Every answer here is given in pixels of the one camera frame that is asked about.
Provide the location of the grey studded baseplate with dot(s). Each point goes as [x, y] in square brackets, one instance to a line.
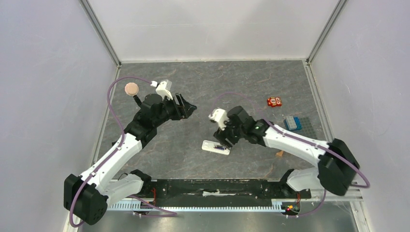
[307, 129]

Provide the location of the wooden toy piece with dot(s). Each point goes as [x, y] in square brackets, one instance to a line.
[280, 153]

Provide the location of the pink microphone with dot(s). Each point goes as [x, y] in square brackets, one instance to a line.
[131, 89]

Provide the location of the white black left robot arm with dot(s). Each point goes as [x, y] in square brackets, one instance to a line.
[88, 195]

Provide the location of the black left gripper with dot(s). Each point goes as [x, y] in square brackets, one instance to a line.
[185, 108]

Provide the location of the white remote control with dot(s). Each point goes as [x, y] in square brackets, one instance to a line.
[209, 146]

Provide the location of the blue grey toy brick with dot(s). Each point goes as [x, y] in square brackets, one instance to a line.
[292, 123]

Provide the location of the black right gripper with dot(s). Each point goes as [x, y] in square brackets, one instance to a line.
[226, 134]

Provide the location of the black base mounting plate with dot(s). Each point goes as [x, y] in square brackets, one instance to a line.
[218, 192]

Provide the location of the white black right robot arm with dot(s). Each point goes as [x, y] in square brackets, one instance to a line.
[334, 166]

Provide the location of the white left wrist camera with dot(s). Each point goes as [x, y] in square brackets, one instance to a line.
[163, 88]

